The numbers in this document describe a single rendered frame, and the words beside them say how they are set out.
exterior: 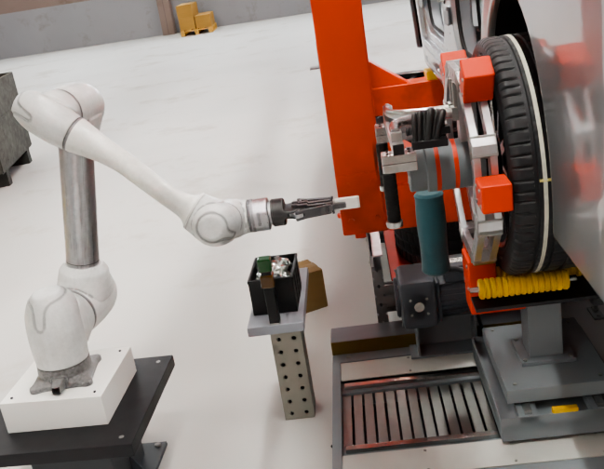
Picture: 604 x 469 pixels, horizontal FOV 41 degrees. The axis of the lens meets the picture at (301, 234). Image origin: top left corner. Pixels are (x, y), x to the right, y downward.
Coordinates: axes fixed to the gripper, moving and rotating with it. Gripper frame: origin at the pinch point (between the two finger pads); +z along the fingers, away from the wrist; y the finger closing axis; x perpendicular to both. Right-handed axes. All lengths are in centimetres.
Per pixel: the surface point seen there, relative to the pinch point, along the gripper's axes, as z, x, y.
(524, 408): 42, -65, 6
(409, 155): 17.8, 11.1, 2.6
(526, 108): 46, 21, 9
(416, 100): 41, -25, -253
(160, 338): -90, -83, -105
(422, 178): 21.2, 0.8, -10.6
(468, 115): 33.2, 19.5, 3.7
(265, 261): -25.5, -17.3, -10.2
